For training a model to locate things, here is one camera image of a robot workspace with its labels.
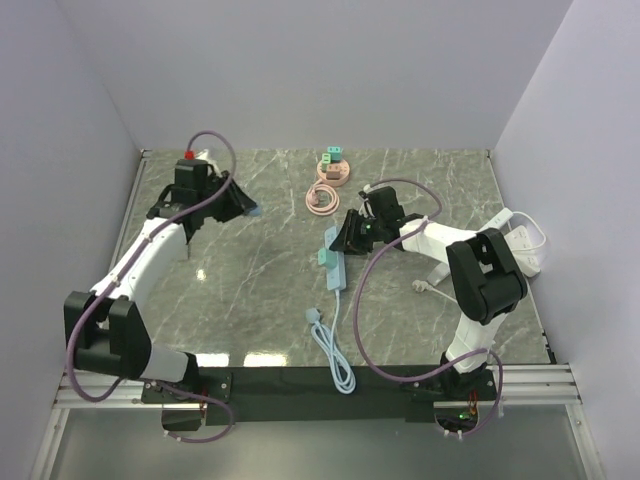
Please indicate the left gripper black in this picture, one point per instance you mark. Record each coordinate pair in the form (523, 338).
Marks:
(238, 203)

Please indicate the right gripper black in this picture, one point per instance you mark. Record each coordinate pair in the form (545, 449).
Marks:
(347, 240)

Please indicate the green charger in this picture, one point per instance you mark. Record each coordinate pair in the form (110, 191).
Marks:
(327, 258)

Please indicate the blue long power strip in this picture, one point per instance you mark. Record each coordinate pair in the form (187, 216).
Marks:
(335, 279)

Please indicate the white square charger plug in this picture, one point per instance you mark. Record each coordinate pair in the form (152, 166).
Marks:
(185, 253)

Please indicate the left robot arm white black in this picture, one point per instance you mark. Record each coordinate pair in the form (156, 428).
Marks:
(104, 329)

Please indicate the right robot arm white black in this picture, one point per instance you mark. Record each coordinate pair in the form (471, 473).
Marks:
(487, 281)

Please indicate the green plug adapter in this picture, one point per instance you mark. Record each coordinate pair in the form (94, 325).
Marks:
(333, 154)

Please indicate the pink round power strip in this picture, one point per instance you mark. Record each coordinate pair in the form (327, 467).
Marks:
(333, 174)

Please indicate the black base bar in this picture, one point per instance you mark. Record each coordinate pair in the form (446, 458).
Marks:
(261, 394)

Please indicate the white triangular power strip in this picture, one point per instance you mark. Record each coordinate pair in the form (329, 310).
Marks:
(522, 249)

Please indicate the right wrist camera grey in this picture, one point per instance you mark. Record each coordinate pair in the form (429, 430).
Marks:
(365, 208)

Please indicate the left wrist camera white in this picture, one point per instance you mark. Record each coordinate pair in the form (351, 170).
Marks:
(206, 155)

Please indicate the aluminium rail frame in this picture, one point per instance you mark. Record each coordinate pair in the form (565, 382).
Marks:
(523, 385)

